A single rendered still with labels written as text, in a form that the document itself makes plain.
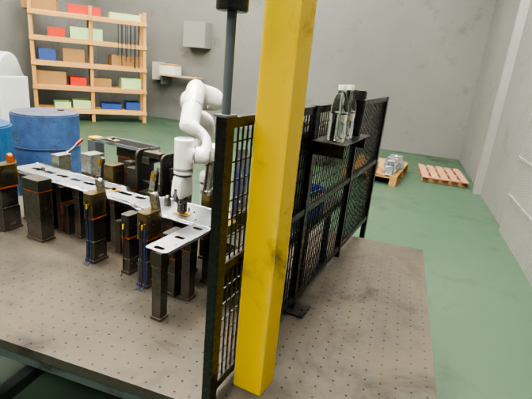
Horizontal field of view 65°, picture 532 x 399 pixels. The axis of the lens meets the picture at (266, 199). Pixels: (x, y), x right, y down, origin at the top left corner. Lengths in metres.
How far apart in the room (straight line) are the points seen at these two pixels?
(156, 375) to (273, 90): 0.96
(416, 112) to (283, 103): 9.30
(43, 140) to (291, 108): 3.91
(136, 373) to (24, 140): 3.64
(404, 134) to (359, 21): 2.72
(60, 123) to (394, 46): 7.54
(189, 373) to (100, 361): 0.30
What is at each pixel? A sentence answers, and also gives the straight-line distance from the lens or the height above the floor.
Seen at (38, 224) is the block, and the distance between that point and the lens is 2.44.
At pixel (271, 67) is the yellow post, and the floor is 1.67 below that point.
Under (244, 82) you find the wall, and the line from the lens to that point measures 11.00.
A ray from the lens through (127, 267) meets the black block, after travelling 2.05.
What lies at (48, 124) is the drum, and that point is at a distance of 4.75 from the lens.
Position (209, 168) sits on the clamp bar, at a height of 1.18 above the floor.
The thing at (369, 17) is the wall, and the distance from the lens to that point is 10.40.
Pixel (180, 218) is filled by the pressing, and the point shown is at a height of 1.00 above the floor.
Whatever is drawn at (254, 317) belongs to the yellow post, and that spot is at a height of 0.97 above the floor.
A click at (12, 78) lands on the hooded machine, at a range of 10.09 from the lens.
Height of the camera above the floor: 1.68
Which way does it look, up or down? 18 degrees down
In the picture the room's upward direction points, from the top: 5 degrees clockwise
